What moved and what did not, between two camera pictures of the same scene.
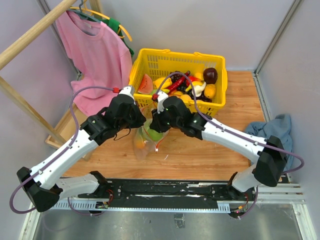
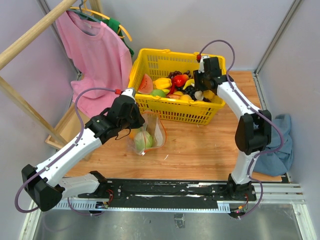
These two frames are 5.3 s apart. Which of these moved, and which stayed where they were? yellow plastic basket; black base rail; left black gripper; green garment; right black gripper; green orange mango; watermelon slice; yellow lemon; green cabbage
Moved: green cabbage; green orange mango; right black gripper
Stayed: green garment; yellow lemon; black base rail; yellow plastic basket; watermelon slice; left black gripper
